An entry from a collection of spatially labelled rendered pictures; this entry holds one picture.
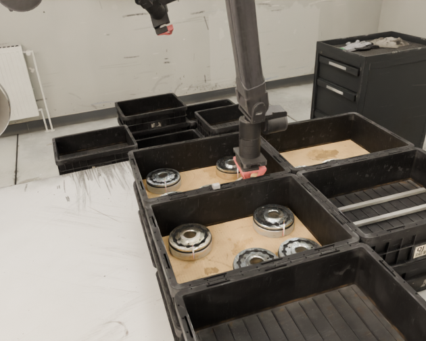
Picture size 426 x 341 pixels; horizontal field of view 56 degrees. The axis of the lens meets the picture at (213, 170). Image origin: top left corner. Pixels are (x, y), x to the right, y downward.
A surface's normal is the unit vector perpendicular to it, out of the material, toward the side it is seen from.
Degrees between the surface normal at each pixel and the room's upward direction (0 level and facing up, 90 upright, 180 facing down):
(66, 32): 90
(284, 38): 90
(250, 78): 94
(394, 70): 90
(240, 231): 0
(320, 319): 0
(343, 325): 0
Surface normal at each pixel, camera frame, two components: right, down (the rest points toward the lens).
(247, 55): 0.33, 0.62
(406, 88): 0.37, 0.44
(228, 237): -0.04, -0.87
